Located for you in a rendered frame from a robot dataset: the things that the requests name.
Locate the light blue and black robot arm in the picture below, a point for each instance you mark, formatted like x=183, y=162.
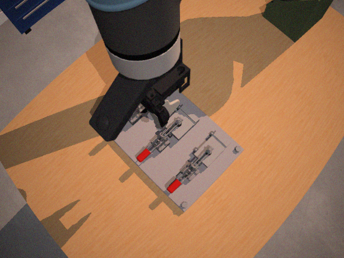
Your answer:
x=136, y=31

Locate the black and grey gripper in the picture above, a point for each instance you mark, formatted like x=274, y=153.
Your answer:
x=161, y=109

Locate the toggle clamp with red handle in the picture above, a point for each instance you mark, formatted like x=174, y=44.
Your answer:
x=195, y=170

